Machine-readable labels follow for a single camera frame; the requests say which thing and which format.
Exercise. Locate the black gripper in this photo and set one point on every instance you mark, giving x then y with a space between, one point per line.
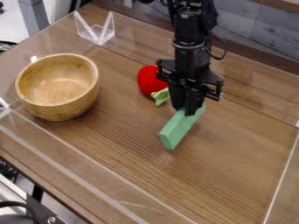
187 73

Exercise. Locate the green rectangular stick block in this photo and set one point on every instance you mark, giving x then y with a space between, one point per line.
176 128

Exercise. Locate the brown wooden bowl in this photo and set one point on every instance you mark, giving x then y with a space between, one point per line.
58 86

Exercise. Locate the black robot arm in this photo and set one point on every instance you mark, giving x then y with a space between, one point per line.
194 18

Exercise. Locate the red plush strawberry toy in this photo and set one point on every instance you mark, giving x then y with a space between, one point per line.
151 86

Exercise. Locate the black table leg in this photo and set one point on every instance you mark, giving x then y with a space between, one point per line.
38 193

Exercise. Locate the clear acrylic corner bracket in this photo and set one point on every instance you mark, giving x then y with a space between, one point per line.
95 33

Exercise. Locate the grey post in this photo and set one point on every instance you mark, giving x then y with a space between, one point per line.
34 15

